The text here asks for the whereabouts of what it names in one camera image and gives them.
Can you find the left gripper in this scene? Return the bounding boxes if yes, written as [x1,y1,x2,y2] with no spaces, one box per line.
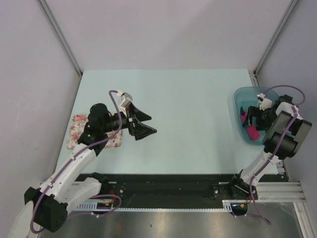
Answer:
[102,103,156,140]

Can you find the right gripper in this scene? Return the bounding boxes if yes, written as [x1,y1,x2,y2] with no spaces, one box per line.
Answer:
[241,106,278,131]

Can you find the pink paper napkin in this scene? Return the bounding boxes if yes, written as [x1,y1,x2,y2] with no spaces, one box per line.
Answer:
[240,112,260,141]

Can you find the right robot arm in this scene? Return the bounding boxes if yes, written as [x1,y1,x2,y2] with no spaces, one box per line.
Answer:
[228,94,312,199]

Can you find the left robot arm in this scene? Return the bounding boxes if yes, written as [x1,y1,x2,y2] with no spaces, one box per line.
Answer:
[24,102,157,233]

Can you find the teal plastic bin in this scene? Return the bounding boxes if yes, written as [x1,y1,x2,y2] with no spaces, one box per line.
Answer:
[234,87,278,146]

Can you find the floral tray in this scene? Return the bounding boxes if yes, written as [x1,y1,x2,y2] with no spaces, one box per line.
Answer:
[66,114,123,150]

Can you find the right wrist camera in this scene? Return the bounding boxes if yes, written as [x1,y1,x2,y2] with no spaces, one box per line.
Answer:
[257,93,272,111]

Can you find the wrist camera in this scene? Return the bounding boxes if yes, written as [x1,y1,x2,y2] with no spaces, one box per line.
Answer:
[117,91,133,113]
[257,93,272,111]

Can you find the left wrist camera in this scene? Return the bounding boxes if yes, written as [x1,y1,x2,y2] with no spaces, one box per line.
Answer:
[117,91,133,113]

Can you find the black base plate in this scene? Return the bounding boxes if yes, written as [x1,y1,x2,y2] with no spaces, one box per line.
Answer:
[71,173,290,209]

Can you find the aluminium frame rail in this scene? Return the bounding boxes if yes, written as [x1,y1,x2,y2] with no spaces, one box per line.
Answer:
[255,180,305,202]

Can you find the white cable duct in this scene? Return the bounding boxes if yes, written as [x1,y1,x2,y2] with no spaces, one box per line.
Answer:
[74,201,98,211]

